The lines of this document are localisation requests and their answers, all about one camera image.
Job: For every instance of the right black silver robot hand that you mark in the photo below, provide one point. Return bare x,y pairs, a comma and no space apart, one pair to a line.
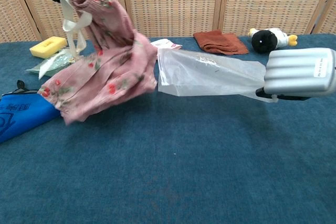
299,72

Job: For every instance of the translucent plastic zip bag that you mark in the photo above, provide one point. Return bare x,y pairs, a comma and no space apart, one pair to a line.
204,77

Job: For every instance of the pink floral garment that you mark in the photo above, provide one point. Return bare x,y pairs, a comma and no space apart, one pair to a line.
110,66

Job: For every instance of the brown folded cloth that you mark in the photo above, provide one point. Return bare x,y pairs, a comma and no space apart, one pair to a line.
220,41

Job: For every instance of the blue cloth with black trim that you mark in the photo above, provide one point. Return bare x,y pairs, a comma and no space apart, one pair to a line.
21,113

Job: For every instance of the black white plush toy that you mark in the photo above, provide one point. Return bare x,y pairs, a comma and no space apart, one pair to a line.
263,40

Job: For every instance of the yellow sponge with hole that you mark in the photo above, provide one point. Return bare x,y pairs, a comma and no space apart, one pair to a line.
39,49

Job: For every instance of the green plastic dustpan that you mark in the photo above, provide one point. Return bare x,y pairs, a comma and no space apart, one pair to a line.
56,61

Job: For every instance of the narrow white paper hang tag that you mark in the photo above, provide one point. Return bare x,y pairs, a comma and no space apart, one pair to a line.
46,71

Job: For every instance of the pink white wet wipes pack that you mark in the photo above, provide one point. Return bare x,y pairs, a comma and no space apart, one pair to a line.
164,43

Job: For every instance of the woven wooden folding screen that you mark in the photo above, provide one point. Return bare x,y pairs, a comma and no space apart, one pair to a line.
183,1

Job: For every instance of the blue carpet table cover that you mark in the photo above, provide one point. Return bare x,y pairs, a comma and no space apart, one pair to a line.
168,169

